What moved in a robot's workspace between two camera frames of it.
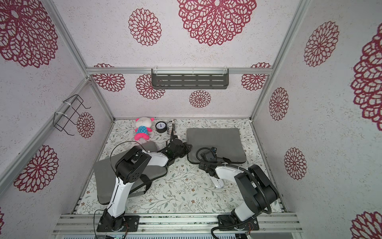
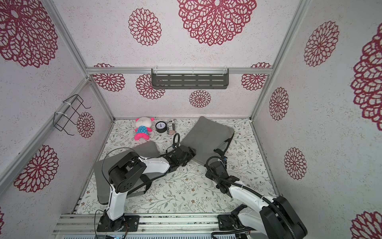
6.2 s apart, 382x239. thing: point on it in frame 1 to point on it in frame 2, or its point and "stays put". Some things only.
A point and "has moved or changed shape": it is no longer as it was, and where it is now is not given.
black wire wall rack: (70, 106) stays put
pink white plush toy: (143, 130) stays put
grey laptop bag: (227, 142) has moved or changed shape
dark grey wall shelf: (215, 78) stays put
